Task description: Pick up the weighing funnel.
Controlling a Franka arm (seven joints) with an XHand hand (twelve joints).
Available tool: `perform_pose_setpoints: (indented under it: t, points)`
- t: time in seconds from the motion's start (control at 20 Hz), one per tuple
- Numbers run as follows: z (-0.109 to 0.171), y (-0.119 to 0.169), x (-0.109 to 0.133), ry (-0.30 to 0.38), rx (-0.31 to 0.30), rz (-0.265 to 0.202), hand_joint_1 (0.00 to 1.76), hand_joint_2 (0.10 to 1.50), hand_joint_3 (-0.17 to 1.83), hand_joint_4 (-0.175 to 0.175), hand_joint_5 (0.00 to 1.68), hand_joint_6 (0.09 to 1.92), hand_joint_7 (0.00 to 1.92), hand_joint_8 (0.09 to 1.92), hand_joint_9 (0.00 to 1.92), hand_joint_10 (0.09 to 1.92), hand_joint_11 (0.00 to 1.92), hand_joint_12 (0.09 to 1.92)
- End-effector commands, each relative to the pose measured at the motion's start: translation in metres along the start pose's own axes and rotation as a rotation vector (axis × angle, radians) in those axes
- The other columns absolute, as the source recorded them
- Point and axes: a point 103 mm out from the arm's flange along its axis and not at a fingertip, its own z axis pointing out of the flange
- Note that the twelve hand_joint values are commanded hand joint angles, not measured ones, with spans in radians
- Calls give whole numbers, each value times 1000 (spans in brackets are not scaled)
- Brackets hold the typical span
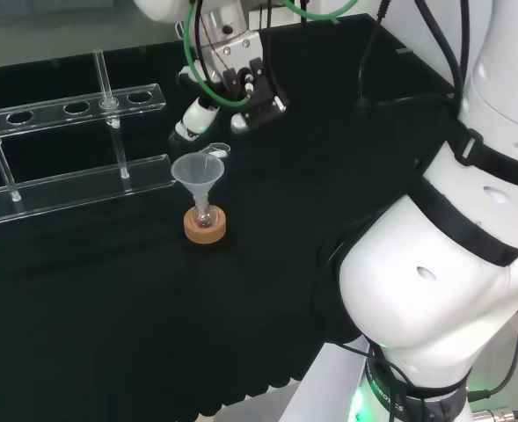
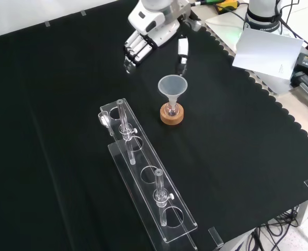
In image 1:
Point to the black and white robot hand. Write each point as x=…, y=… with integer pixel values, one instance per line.
x=265, y=94

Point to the clear glass weighing funnel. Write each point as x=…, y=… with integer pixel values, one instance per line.
x=218, y=151

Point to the translucent plastic funnel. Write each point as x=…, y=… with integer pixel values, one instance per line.
x=197, y=169

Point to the clear acrylic funnel stand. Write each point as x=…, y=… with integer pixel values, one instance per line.
x=65, y=193

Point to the small round-bottom glass flask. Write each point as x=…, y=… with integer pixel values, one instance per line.
x=203, y=218

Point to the grey tape piece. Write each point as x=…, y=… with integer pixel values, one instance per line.
x=404, y=51

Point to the black bench cloth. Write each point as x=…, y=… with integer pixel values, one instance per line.
x=109, y=329

